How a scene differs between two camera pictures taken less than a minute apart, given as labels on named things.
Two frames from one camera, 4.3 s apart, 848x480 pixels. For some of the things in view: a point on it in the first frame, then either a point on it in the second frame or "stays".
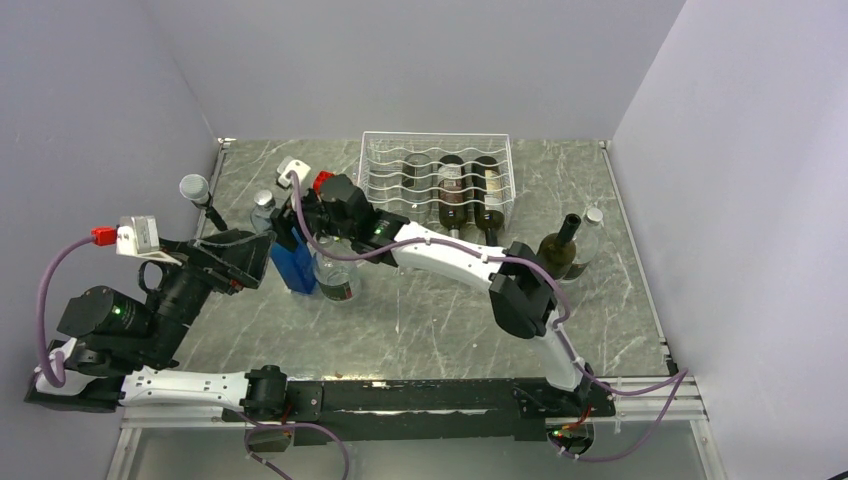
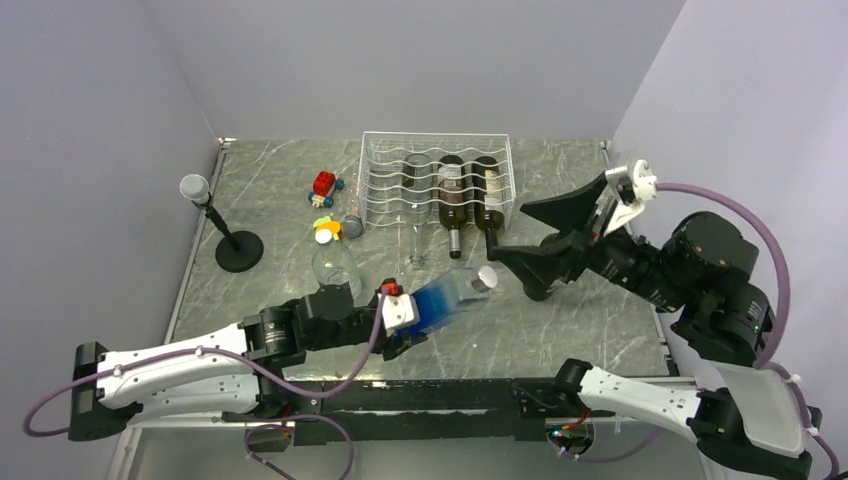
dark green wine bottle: (452, 193) stays
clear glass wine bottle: (417, 185) stays
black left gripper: (229, 262) → (393, 347)
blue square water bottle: (297, 266) → (449, 294)
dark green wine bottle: (488, 197) stays
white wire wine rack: (447, 179) stays
